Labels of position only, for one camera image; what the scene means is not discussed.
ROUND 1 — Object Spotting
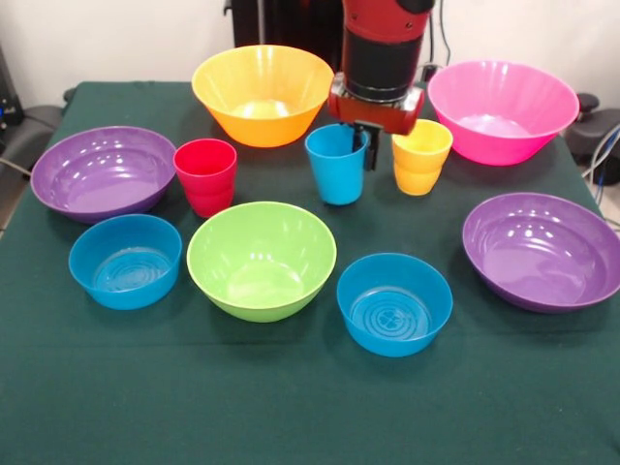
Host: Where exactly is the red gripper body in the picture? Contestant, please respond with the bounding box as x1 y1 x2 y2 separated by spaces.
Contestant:
327 72 426 137

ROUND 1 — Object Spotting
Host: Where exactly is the blue cup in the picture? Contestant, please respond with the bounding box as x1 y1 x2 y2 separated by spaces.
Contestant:
303 123 372 206

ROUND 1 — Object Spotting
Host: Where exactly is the orange cup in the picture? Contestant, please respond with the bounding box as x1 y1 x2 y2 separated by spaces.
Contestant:
390 118 454 198

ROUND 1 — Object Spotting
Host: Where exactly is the orange bowl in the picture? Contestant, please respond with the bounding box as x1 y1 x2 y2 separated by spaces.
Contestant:
191 44 336 148

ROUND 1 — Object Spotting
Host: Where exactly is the pink bowl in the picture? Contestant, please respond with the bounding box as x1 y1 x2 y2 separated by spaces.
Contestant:
427 59 580 168

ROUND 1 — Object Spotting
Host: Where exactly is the green bowl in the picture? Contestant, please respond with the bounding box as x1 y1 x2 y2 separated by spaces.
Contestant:
186 201 338 324

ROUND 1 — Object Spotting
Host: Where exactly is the blue bowl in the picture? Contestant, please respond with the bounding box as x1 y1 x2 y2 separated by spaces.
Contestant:
336 252 454 358
68 213 183 311

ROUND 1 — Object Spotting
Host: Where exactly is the black computer tower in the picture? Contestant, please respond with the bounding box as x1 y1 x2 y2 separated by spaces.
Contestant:
0 43 25 141

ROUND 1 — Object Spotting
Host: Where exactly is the red cup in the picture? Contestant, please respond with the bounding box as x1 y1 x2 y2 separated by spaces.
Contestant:
172 138 238 219

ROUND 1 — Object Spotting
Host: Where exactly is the purple bowl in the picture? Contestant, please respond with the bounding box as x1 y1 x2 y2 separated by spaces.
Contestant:
29 125 177 225
462 192 620 315

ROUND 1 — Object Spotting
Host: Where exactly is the black knobbed device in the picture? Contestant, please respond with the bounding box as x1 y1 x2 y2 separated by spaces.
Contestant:
566 92 620 164

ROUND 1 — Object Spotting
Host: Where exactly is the dark green tablecloth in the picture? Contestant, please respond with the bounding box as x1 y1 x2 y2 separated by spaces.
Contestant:
0 80 620 465

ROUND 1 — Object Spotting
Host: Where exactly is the black wall cable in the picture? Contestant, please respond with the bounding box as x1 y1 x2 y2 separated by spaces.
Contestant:
438 0 455 67

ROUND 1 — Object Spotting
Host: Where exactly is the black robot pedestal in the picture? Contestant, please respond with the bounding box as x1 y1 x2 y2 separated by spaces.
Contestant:
232 0 346 74

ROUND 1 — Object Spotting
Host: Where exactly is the grey cable bundle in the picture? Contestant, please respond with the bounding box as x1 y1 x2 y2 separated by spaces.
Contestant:
580 123 620 229

